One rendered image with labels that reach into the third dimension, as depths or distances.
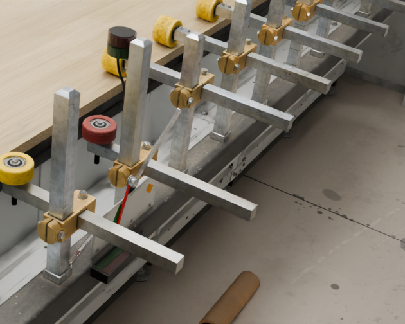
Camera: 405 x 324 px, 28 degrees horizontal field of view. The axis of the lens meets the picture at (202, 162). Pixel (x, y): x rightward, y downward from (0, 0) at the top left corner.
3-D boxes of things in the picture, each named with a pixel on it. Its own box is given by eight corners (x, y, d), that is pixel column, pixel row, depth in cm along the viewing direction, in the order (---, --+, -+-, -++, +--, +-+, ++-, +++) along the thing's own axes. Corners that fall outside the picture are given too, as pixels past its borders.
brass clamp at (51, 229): (97, 217, 172) (98, 198, 169) (58, 249, 162) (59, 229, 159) (73, 206, 174) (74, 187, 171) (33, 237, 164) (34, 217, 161)
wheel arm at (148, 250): (182, 269, 161) (185, 253, 159) (174, 278, 159) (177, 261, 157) (12, 188, 176) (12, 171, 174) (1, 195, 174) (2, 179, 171)
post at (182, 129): (180, 197, 216) (206, 33, 190) (174, 204, 213) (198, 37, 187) (170, 193, 217) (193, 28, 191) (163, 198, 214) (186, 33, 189)
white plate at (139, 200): (154, 205, 198) (158, 171, 193) (92, 259, 178) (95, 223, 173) (152, 204, 199) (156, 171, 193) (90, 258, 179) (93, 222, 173)
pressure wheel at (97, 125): (119, 161, 195) (123, 121, 189) (100, 176, 189) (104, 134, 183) (92, 150, 198) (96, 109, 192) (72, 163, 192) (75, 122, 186)
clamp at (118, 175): (156, 166, 191) (159, 148, 189) (125, 191, 181) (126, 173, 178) (136, 157, 193) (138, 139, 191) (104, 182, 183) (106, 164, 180)
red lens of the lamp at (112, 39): (141, 42, 171) (142, 32, 169) (125, 51, 166) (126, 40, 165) (117, 33, 173) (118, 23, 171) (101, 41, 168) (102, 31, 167)
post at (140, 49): (132, 222, 193) (153, 38, 167) (124, 229, 190) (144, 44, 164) (119, 216, 194) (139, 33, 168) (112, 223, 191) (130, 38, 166)
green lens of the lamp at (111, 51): (140, 53, 172) (141, 43, 171) (124, 62, 167) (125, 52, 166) (116, 44, 174) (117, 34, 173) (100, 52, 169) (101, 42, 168)
